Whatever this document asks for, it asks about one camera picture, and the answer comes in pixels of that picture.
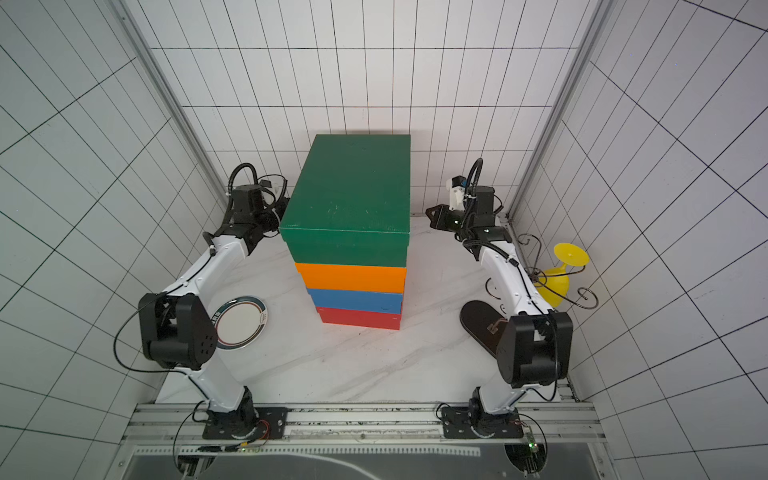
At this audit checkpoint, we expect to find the red shoebox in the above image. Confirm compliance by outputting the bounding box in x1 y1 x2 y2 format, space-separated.
316 307 402 330

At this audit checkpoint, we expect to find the dark oval tray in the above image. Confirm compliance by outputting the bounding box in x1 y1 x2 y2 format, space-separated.
459 300 508 359

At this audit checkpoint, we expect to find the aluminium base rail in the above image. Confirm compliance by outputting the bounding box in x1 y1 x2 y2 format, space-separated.
123 402 607 455

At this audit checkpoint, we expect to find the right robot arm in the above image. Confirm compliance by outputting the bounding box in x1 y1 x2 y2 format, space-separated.
426 178 573 426

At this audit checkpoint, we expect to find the ornate metal wire stand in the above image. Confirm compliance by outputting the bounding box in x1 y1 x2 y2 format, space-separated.
517 233 599 310

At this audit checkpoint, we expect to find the round white plate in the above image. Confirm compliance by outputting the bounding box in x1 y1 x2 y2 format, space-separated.
212 296 268 350

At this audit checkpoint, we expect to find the green shoebox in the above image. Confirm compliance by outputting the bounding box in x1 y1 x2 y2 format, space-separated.
280 134 411 268

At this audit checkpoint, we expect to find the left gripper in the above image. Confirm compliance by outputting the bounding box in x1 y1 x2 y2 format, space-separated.
256 195 312 233

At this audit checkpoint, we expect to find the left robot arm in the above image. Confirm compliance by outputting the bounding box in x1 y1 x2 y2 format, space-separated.
137 178 289 414

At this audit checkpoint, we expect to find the yellow plastic goblet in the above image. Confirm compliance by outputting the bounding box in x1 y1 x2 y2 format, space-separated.
534 243 590 309

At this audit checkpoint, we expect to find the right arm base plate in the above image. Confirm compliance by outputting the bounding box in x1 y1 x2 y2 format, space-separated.
437 405 524 440

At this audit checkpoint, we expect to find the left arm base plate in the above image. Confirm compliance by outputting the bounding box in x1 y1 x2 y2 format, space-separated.
202 407 289 441

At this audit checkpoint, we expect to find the orange shoebox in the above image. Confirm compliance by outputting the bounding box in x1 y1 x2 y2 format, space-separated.
295 263 407 294

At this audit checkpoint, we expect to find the blue shoebox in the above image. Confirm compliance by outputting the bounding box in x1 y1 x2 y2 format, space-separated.
308 289 403 314

